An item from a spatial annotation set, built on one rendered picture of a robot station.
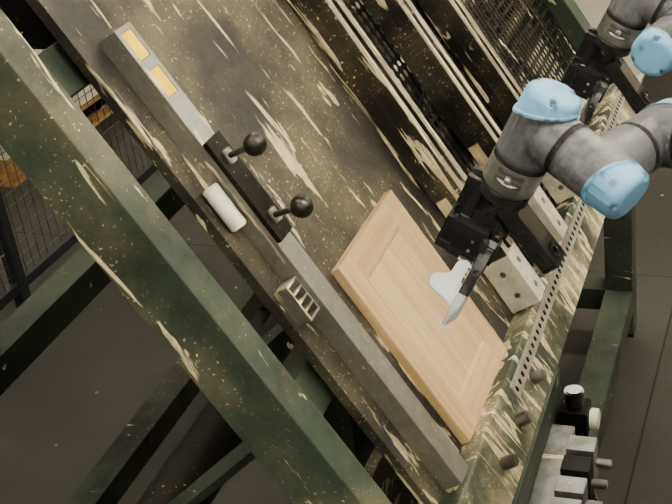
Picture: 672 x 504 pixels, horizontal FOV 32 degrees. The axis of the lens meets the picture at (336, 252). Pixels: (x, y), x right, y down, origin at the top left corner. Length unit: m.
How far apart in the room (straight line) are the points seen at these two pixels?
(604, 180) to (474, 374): 0.89
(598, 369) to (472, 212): 2.04
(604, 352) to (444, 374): 1.53
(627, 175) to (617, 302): 2.46
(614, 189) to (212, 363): 0.66
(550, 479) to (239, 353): 0.82
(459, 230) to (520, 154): 0.15
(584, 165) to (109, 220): 0.67
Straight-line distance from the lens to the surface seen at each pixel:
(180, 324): 1.74
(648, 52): 1.99
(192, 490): 2.12
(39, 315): 3.07
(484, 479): 2.12
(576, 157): 1.48
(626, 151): 1.50
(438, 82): 2.65
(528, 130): 1.50
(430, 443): 2.04
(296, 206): 1.81
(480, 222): 1.61
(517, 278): 2.50
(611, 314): 3.86
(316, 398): 1.96
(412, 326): 2.17
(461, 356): 2.27
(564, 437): 2.43
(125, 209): 1.68
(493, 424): 2.21
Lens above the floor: 2.23
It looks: 28 degrees down
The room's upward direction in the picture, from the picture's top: 9 degrees counter-clockwise
